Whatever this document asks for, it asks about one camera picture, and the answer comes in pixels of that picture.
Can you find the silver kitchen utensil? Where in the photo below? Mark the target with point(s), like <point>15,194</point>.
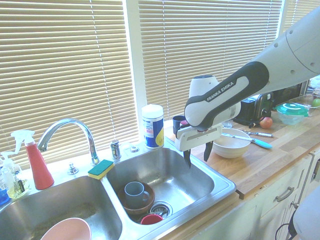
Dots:
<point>265,135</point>

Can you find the chrome gooseneck faucet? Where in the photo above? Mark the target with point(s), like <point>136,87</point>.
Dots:
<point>75,122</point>

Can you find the clear container green lid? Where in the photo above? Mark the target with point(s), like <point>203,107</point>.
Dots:
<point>292,112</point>

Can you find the black toaster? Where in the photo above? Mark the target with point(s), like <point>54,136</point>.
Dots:
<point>252,110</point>

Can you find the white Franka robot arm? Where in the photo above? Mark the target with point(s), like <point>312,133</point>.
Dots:
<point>250,75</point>

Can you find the chrome sink sprayer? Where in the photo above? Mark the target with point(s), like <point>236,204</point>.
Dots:
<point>115,150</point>

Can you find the chrome faucet knob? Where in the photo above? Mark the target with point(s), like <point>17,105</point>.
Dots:
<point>72,168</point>

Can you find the green apple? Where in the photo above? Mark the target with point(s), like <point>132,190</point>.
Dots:
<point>317,102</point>

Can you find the cream ceramic bowl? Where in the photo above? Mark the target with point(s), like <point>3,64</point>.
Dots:
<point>231,148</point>

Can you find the pink bowl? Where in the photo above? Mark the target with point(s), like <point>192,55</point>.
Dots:
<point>67,230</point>

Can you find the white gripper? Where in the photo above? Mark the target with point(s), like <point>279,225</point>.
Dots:
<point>200,138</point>

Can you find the brown wooden bowl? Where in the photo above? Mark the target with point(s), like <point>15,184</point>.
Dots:
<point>150,197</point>

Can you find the red spray bottle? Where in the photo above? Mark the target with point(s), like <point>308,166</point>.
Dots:
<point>40,170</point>

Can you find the stainless steel double sink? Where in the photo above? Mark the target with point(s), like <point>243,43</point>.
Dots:
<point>175,180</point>

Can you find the black microwave oven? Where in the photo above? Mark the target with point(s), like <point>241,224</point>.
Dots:
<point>290,93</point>

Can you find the red cup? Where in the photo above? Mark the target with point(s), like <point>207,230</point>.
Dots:
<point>151,220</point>

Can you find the yellow green sponge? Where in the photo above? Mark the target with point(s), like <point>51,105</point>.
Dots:
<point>101,168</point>

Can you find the white wipes canister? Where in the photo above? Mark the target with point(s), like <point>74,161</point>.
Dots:
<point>152,125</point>

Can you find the red apple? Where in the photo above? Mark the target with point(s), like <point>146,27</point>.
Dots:
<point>265,122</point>

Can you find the metal drain strainer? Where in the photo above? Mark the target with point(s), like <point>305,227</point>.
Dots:
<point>161,208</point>

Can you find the gray ceramic mug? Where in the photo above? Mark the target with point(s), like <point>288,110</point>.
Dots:
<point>135,197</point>

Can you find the white sink cap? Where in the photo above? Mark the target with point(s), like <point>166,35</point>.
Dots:
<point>133,149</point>

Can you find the navy blue mug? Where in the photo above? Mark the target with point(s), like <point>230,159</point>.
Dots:
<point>178,123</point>

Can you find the teal plastic knife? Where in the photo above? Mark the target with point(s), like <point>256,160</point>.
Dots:
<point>263,144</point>

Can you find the clear soap pump bottle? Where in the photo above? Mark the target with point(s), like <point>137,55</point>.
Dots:
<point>6,172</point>

